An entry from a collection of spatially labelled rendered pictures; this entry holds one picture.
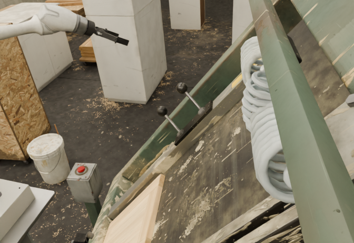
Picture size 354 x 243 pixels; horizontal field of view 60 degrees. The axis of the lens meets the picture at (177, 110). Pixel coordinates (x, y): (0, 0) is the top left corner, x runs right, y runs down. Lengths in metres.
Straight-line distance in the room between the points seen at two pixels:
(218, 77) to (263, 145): 0.91
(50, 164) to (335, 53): 2.60
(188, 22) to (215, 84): 4.86
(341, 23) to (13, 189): 1.64
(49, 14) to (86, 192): 0.86
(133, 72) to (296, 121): 3.43
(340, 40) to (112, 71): 3.29
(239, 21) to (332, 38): 4.08
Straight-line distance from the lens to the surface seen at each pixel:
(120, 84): 3.74
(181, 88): 1.00
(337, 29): 0.57
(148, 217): 1.03
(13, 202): 1.77
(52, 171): 2.93
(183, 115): 1.28
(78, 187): 1.66
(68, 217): 2.74
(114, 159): 3.08
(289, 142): 0.17
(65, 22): 1.55
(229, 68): 1.16
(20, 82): 3.15
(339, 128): 0.40
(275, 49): 0.26
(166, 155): 1.11
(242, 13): 4.58
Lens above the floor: 2.01
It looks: 34 degrees down
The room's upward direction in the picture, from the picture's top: 5 degrees counter-clockwise
